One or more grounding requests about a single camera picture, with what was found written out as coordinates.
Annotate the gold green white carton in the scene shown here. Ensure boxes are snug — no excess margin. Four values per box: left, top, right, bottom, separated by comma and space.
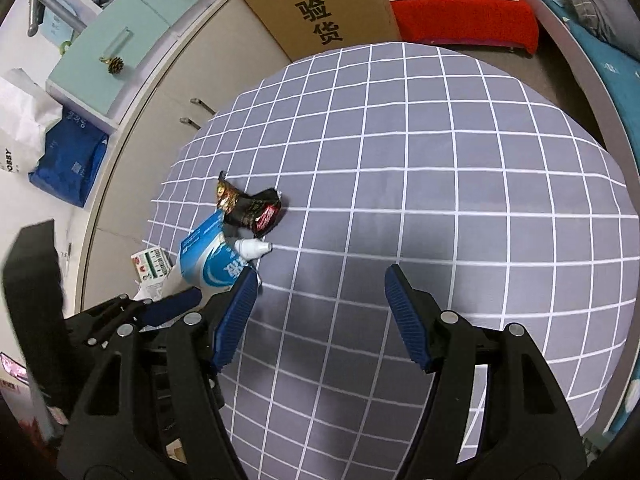
130, 246, 172, 301

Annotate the blue white tube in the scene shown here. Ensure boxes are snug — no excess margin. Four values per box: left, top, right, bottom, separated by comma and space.
160, 210, 272, 298

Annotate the black snack wrapper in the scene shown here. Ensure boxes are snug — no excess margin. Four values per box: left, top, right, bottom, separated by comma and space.
216, 171, 282, 238

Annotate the blue parcel bag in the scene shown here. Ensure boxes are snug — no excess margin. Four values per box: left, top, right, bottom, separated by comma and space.
28, 107, 108, 208

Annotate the white paper shopping bag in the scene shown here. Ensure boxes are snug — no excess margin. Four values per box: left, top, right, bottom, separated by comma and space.
0, 68, 63, 176

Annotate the beige low cabinet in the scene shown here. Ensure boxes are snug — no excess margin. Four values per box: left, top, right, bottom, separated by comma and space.
64, 0, 288, 315

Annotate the grey checked tablecloth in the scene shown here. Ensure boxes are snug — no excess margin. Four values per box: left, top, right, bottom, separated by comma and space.
144, 42, 639, 479

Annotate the lilac teal stair cabinet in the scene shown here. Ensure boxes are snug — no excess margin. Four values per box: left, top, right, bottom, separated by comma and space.
46, 0, 229, 133

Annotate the metal stair handrail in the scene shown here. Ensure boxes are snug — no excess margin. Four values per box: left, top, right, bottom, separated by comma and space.
27, 0, 87, 37

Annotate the tall brown cardboard box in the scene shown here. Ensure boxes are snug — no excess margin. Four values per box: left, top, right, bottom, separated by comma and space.
244, 0, 400, 61

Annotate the teal patterned mattress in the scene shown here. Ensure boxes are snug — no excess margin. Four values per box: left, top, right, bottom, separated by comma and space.
542, 0, 639, 171

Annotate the red fabric bench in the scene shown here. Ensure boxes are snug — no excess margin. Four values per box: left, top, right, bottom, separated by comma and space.
392, 0, 539, 55

